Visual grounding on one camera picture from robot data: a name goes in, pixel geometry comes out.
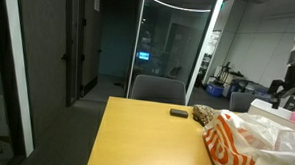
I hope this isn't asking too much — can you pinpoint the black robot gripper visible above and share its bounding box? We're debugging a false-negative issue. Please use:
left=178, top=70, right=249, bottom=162
left=267, top=61, right=295, bottom=112

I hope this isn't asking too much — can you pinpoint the white orange plastic shopping bag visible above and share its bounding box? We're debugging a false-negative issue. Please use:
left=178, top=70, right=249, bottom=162
left=201, top=108, right=295, bottom=165

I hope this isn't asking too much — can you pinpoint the white plastic storage bin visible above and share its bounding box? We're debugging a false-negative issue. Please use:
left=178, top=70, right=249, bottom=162
left=246, top=98, right=295, bottom=140

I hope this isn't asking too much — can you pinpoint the grey office chair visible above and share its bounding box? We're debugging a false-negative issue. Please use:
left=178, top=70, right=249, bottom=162
left=228, top=91, right=259, bottom=114
left=130, top=74, right=188, bottom=106

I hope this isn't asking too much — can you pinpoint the black tripod stand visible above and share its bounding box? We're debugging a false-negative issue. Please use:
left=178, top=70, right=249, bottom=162
left=217, top=61, right=242, bottom=86

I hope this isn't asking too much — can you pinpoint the blue storage tub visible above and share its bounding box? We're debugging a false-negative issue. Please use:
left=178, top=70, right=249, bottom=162
left=205, top=82, right=226, bottom=98

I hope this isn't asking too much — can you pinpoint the clear bag of brown snacks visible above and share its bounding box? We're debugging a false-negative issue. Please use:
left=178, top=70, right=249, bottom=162
left=191, top=103, right=221, bottom=129

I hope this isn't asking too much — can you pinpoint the small black rectangular case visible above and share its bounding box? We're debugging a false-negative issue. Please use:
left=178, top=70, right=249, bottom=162
left=169, top=108, right=189, bottom=119

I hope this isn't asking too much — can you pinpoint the blue lit monitor screen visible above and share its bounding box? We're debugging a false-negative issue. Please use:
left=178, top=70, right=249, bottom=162
left=137, top=51, right=151, bottom=62

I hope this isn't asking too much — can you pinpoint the ring ceiling light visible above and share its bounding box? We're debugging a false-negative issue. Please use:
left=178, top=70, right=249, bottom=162
left=145, top=0, right=219, bottom=15

